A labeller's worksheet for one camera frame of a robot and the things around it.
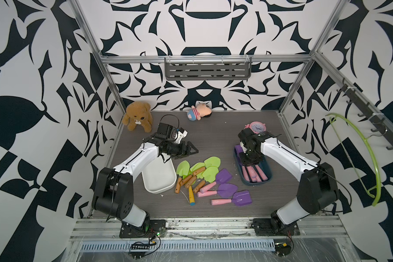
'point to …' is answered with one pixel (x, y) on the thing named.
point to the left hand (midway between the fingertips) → (192, 150)
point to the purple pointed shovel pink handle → (264, 178)
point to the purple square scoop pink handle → (238, 149)
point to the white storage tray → (159, 176)
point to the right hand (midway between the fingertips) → (246, 160)
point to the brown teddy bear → (138, 113)
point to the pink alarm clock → (257, 127)
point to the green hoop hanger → (377, 194)
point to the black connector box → (282, 249)
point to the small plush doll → (202, 110)
